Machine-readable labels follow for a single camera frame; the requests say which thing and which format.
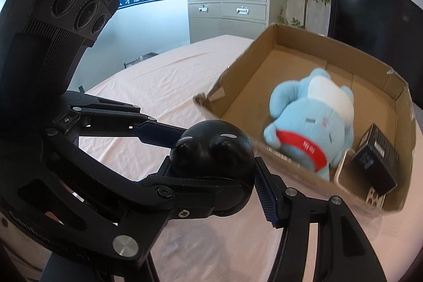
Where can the cream phone case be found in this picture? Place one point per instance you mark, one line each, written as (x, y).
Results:
(340, 169)

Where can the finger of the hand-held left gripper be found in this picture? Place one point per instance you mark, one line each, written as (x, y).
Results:
(158, 133)
(172, 199)

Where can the brown cardboard box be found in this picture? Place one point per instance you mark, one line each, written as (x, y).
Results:
(251, 77)

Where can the blue plush toy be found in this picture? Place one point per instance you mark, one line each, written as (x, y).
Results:
(297, 103)

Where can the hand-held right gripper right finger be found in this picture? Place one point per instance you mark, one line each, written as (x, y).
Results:
(266, 199)

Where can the black monitor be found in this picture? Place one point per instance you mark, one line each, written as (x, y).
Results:
(370, 21)

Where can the small black box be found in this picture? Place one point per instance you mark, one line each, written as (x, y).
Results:
(376, 159)

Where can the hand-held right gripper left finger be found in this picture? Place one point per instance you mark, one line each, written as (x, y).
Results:
(150, 272)

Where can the black ball toy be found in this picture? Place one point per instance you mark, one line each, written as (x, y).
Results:
(211, 150)

